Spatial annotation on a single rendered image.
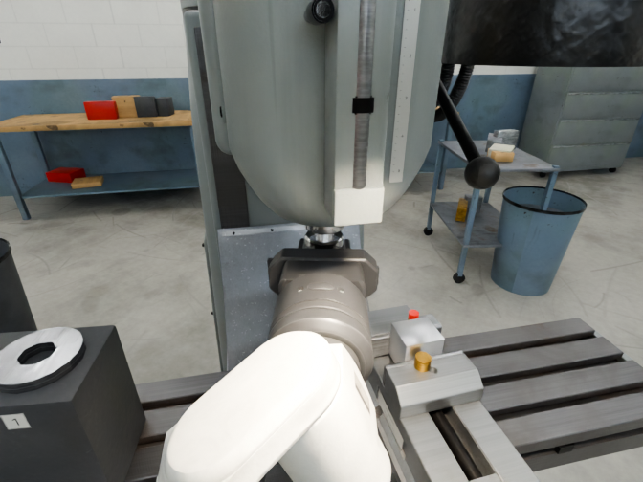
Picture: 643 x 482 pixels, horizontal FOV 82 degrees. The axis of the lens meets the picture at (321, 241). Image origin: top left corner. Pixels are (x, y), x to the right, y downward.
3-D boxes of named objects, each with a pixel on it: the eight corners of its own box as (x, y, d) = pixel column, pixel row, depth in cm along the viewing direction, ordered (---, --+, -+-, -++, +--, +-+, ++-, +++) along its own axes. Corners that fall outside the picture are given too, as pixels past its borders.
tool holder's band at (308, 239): (312, 230, 47) (312, 224, 47) (347, 236, 46) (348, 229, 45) (299, 247, 43) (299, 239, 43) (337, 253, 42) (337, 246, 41)
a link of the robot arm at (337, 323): (348, 282, 29) (356, 403, 19) (390, 375, 33) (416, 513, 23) (224, 324, 31) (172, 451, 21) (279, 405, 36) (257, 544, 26)
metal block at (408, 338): (438, 369, 55) (445, 339, 53) (402, 377, 54) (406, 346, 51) (422, 345, 60) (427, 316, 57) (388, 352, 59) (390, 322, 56)
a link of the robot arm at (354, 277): (381, 234, 40) (398, 298, 30) (375, 306, 45) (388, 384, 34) (266, 232, 41) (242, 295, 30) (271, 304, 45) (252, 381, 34)
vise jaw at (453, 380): (481, 400, 51) (487, 380, 50) (399, 419, 49) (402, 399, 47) (456, 368, 56) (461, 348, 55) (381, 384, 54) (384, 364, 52)
